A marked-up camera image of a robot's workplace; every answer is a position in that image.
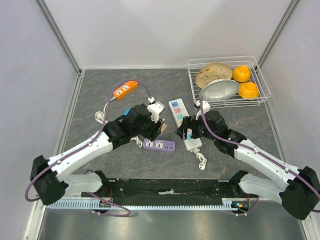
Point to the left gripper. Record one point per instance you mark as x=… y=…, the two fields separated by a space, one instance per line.
x=152 y=133

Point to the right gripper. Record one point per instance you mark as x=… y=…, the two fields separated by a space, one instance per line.
x=189 y=122

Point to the white multicolour power strip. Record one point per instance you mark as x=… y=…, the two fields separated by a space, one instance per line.
x=179 y=111

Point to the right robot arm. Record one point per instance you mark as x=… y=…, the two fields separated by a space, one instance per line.
x=296 y=189

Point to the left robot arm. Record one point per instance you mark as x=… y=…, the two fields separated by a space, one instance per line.
x=52 y=178

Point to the purple power strip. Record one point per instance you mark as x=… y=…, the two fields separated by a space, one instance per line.
x=159 y=145

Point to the blue cube socket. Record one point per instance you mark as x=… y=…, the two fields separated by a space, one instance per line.
x=126 y=112

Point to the grey white plate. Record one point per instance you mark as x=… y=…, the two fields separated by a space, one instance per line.
x=218 y=90

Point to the orange power strip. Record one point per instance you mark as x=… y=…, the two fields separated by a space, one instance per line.
x=125 y=89

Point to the beige floral plate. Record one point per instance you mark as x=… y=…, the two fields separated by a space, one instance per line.
x=212 y=72

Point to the lower yellow bowl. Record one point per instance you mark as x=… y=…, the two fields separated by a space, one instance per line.
x=248 y=90

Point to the yellow bowl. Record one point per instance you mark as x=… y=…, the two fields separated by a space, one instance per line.
x=241 y=74
x=248 y=90

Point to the upper yellow bowl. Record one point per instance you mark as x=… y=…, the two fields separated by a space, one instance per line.
x=241 y=74

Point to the white wire dish rack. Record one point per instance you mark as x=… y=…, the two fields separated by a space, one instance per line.
x=195 y=65

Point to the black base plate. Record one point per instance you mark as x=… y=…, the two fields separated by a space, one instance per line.
x=168 y=192

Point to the slotted cable duct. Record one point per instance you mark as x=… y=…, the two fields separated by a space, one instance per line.
x=95 y=204

